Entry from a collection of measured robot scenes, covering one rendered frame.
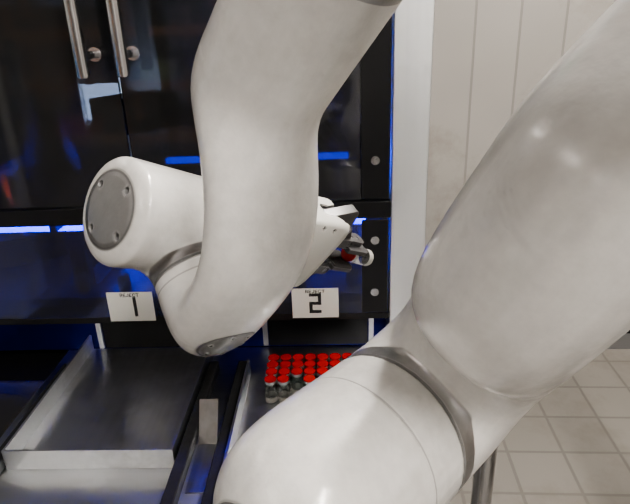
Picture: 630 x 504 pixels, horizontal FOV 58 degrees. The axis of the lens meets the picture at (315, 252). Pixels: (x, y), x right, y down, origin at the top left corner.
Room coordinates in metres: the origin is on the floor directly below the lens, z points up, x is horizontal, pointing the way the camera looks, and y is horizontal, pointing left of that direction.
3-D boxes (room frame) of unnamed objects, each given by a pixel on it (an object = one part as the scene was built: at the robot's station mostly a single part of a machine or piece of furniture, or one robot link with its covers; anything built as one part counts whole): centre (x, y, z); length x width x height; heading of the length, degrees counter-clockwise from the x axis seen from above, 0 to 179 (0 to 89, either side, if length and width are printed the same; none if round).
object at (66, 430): (0.85, 0.35, 0.90); 0.34 x 0.26 x 0.04; 178
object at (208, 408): (0.69, 0.18, 0.91); 0.14 x 0.03 x 0.06; 179
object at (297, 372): (0.85, 0.01, 0.91); 0.18 x 0.02 x 0.05; 88
